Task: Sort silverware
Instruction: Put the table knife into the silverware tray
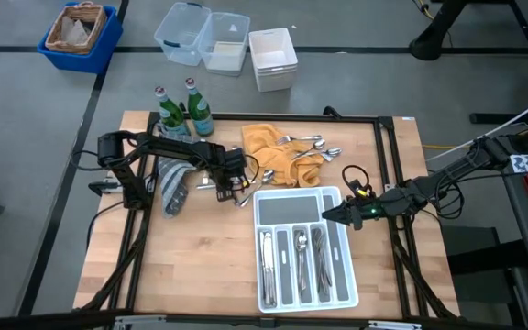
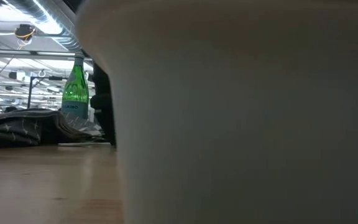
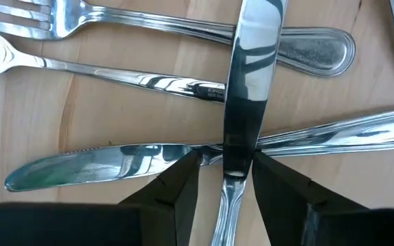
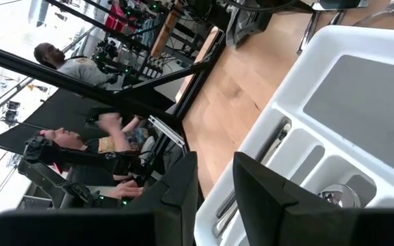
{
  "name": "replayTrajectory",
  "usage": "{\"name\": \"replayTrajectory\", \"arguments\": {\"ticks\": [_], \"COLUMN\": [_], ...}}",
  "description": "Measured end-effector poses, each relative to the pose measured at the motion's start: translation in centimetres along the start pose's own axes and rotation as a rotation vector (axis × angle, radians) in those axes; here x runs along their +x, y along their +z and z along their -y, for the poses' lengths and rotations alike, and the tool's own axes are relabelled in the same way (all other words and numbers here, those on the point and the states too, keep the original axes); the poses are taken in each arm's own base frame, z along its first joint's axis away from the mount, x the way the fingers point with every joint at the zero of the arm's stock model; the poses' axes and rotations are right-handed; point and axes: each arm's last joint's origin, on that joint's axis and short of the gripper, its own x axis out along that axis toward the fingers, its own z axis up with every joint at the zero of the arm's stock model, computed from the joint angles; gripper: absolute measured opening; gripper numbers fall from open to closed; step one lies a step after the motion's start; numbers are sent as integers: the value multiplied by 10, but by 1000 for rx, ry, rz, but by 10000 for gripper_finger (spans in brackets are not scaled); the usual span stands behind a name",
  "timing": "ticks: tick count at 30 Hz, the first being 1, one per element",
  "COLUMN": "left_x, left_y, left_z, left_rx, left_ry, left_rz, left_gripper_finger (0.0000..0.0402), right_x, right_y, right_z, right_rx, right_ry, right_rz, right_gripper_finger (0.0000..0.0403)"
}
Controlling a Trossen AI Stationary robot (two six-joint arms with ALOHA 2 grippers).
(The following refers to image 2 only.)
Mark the white plastic cutlery tray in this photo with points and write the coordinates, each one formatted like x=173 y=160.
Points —
x=244 y=124

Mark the green glass water bottle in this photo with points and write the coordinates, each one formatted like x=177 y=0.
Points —
x=75 y=87

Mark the black metal stand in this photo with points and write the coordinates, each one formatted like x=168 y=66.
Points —
x=29 y=93

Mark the grey checked cloth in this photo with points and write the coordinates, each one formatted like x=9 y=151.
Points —
x=17 y=127

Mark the black frame post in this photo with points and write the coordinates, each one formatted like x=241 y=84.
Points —
x=104 y=124

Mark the silver ventilation duct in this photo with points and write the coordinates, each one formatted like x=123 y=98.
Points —
x=42 y=15

